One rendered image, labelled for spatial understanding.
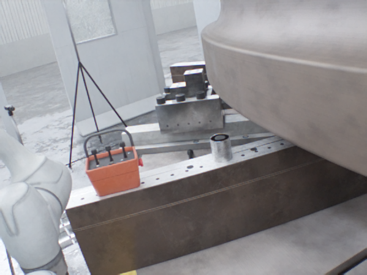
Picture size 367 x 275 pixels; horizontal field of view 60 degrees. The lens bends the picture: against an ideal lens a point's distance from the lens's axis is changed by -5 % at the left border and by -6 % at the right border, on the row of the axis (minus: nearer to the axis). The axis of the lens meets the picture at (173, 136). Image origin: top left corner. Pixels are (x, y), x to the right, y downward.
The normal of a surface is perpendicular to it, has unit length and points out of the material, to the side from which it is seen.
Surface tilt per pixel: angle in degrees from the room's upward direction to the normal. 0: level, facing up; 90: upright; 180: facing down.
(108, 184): 97
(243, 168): 90
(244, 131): 90
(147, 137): 72
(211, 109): 90
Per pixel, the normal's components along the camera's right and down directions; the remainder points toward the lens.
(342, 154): -0.89, 0.32
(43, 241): 0.80, 0.11
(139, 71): 0.54, 0.23
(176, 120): -0.16, 0.40
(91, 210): 0.22, 0.33
